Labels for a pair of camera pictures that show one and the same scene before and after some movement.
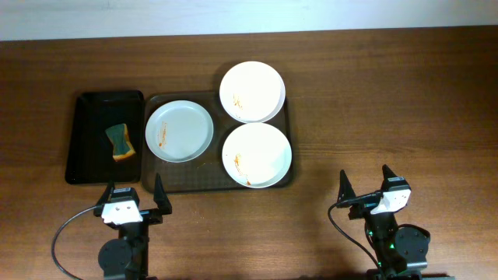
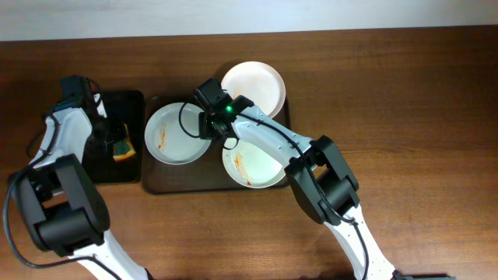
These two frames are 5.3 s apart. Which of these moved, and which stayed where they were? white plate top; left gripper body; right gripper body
Moved: left gripper body; right gripper body
Stayed: white plate top
